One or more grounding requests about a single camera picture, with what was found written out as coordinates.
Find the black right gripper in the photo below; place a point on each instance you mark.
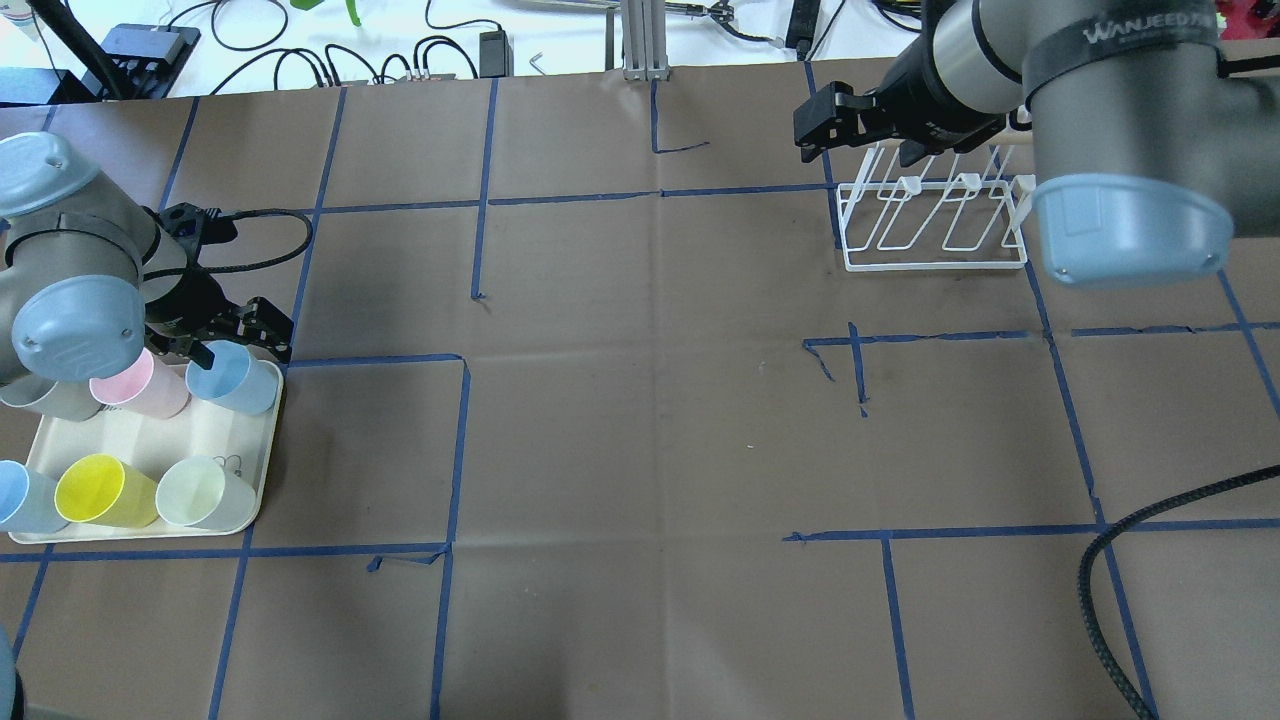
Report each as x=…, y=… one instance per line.
x=905, y=80

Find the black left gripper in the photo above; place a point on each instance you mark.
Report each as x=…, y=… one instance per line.
x=193, y=301

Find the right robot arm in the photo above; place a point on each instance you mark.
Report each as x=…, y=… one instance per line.
x=1153, y=153

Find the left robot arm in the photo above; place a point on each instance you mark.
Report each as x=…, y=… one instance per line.
x=92, y=279

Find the pink plastic cup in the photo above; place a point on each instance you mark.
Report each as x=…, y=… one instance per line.
x=148, y=387

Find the white plastic cup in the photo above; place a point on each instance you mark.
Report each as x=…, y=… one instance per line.
x=202, y=493

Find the grey plastic cup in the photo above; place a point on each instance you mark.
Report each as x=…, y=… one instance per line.
x=69, y=401

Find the yellow plastic cup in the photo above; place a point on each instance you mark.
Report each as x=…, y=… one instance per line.
x=103, y=490

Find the light blue plastic cup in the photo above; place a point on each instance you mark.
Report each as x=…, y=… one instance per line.
x=28, y=500

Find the cream plastic tray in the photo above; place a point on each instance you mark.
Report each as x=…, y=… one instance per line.
x=153, y=446

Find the black power adapter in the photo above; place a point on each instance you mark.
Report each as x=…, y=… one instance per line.
x=494, y=54

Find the green plastic clamp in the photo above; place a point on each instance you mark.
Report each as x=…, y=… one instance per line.
x=350, y=8

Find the white wire cup rack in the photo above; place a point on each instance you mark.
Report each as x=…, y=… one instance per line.
x=948, y=213

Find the aluminium frame post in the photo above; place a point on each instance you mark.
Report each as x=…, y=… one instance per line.
x=644, y=40

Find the black cable hub box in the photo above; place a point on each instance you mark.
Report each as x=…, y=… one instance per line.
x=150, y=58

